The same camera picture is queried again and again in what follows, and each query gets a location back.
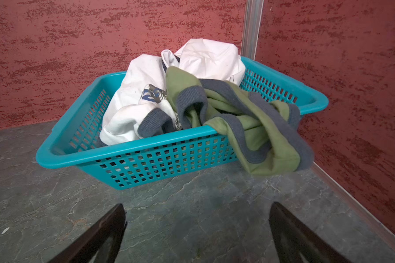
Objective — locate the aluminium corner post right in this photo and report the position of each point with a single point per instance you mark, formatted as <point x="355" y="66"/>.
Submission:
<point x="251" y="29"/>

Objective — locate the green grey tank top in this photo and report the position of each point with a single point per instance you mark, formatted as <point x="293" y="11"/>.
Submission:
<point x="262" y="135"/>

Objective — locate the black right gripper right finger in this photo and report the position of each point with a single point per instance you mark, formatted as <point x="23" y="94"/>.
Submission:
<point x="296" y="243"/>

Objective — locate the teal plastic basket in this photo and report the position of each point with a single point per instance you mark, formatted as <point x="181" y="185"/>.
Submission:
<point x="74" y="140"/>

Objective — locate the white tank top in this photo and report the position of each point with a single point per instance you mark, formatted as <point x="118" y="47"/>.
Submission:
<point x="140" y="107"/>

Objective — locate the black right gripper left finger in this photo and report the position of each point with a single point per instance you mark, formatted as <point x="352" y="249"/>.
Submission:
<point x="100" y="243"/>

